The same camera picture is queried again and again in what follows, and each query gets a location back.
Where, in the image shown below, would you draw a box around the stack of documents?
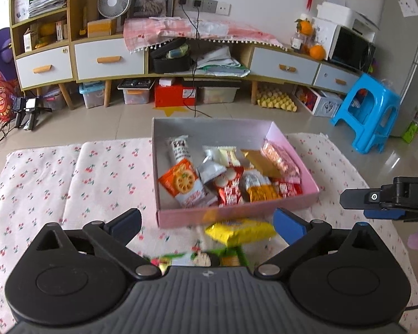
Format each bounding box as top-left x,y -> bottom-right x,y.
28,0 -> 67,18

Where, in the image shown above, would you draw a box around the orange silver snack packet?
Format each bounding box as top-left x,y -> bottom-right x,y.
240,169 -> 283,203

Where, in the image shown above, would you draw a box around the white desk fan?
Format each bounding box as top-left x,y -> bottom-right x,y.
98,0 -> 131,19

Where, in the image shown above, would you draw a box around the small red snack packet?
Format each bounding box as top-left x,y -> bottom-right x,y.
273,179 -> 303,199

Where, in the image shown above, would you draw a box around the white printer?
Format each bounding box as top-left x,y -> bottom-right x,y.
316,2 -> 378,40

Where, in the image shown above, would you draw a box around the cream yellow snack packet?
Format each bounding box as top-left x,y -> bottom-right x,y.
218,146 -> 241,169

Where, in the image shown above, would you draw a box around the yellow star floor sticker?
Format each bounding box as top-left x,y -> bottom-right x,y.
162,106 -> 189,117

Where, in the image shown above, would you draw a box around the pink cherry print cloth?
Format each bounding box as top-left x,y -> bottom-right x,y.
123,16 -> 286,54

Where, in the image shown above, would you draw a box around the red bag with face print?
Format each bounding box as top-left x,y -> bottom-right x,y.
0,70 -> 21,122

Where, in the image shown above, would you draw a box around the clear bin with blue lid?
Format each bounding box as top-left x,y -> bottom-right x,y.
79,82 -> 106,109

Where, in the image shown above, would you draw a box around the green snack packet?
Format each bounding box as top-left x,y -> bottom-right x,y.
143,245 -> 249,268

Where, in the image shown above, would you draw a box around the yellow egg tray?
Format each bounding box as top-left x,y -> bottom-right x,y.
257,89 -> 298,112

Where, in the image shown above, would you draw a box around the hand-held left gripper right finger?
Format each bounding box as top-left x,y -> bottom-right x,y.
254,208 -> 384,280

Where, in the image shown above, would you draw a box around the silver refrigerator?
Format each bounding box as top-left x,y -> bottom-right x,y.
378,0 -> 418,138

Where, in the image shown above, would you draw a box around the wall power outlets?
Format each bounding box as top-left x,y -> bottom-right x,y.
179,0 -> 230,15

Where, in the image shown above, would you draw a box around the yellow box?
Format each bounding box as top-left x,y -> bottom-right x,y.
87,19 -> 117,37

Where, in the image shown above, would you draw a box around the pink rice crisp packet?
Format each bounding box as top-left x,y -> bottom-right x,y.
261,139 -> 302,185

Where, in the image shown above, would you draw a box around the wooden cabinet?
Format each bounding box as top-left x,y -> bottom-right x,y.
9,0 -> 363,109

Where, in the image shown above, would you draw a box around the black case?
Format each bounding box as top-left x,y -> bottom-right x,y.
149,38 -> 192,74

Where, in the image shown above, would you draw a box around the black floor cables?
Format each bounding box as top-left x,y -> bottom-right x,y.
0,122 -> 18,150

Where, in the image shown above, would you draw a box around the purple hat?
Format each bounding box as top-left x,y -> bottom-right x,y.
0,27 -> 16,80

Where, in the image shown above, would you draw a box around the white printed box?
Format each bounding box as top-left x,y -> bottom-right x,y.
293,85 -> 344,117

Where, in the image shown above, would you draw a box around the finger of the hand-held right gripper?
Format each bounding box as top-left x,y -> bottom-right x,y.
363,209 -> 406,221
339,186 -> 395,210

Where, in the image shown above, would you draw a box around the glass jar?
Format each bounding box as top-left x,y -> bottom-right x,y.
292,33 -> 309,51

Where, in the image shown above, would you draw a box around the clear plastic storage bin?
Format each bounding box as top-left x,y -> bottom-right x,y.
198,86 -> 239,104
42,87 -> 68,110
118,79 -> 154,105

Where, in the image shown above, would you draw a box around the grey white snack packet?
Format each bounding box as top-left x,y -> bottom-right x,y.
197,146 -> 227,185

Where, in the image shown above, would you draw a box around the pile of papers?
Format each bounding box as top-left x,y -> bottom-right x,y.
195,47 -> 251,77

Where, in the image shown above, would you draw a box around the grey biscuit roll packet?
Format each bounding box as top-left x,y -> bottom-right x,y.
166,135 -> 192,164

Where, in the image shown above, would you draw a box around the blue plastic stool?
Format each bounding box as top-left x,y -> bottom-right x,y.
329,73 -> 402,154

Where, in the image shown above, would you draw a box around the black tripod lights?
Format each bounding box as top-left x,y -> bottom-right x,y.
12,95 -> 53,131

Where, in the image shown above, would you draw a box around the black power cable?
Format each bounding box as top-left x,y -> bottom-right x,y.
181,3 -> 213,119

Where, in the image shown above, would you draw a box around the orange cracker packet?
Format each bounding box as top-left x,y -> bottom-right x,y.
158,158 -> 218,207

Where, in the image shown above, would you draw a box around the pink cardboard box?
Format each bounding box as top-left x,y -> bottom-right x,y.
151,117 -> 320,229

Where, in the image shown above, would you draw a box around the grey drawer with wooden handle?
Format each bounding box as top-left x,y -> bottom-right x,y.
251,47 -> 320,86
313,63 -> 361,94
16,46 -> 74,89
74,38 -> 146,80

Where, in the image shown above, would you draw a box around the cherry print tablecloth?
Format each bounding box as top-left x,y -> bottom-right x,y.
0,132 -> 418,334

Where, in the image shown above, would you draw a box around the red cardboard box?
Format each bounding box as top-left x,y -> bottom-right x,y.
154,83 -> 198,108

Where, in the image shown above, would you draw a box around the black microwave oven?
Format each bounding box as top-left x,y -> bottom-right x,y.
329,24 -> 377,73

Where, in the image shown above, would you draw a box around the gold snack packet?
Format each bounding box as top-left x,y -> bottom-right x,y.
240,149 -> 283,180

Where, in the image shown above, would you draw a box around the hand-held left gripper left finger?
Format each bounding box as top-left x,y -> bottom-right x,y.
35,208 -> 161,281

